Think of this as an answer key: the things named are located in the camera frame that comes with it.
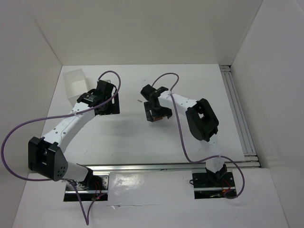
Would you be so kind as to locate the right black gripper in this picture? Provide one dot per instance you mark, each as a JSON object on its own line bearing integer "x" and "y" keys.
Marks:
{"x": 157, "y": 111}

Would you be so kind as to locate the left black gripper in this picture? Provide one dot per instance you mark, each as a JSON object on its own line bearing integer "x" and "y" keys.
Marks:
{"x": 110, "y": 104}

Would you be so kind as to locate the U-shaped brown wood block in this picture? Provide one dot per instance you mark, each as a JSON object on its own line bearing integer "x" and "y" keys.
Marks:
{"x": 157, "y": 118}

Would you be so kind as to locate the white perforated plastic box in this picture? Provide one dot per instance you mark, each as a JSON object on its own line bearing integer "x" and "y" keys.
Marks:
{"x": 75, "y": 85}

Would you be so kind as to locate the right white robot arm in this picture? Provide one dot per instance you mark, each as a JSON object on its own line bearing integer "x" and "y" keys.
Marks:
{"x": 202, "y": 122}

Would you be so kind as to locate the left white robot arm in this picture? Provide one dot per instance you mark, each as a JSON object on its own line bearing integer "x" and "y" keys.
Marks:
{"x": 46, "y": 154}

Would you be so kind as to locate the white front cover board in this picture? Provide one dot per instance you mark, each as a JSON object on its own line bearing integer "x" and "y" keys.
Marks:
{"x": 150, "y": 188}

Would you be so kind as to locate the front aluminium rail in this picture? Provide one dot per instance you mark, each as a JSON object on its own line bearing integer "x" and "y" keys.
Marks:
{"x": 147, "y": 168}

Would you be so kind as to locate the aluminium rail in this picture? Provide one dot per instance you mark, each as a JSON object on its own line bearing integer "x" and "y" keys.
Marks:
{"x": 238, "y": 113}
{"x": 147, "y": 168}

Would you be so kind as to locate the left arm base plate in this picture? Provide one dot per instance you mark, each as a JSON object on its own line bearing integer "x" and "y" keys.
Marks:
{"x": 97, "y": 184}

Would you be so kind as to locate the right side aluminium rail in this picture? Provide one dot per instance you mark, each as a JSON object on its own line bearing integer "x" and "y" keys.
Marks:
{"x": 238, "y": 113}

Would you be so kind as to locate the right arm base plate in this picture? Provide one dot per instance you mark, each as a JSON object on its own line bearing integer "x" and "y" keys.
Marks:
{"x": 202, "y": 180}

